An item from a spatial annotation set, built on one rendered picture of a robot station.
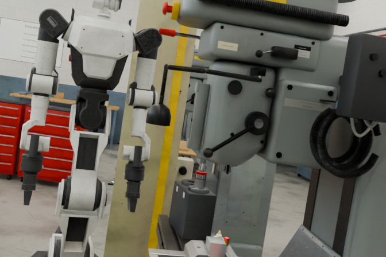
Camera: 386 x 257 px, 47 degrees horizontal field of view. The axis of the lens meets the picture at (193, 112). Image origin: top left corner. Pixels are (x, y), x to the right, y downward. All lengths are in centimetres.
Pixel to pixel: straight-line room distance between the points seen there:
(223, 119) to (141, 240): 209
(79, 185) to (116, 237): 140
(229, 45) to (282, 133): 31
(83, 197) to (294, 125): 98
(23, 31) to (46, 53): 865
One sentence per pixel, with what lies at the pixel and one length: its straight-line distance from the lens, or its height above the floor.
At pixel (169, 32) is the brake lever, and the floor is 170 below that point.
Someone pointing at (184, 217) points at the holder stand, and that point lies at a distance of 183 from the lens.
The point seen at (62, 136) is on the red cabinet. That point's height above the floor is 67.
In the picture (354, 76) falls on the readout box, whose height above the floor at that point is 162.
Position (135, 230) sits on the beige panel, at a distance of 330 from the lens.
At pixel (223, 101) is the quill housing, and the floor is 150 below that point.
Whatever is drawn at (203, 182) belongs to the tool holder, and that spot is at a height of 116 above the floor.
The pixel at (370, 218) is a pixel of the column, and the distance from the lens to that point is 146.
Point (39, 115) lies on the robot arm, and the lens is 204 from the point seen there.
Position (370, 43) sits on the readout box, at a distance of 119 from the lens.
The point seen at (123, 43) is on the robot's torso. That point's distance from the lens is 198.
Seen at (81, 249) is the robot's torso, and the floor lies 75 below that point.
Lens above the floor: 153
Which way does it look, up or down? 3 degrees down
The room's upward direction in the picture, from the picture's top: 9 degrees clockwise
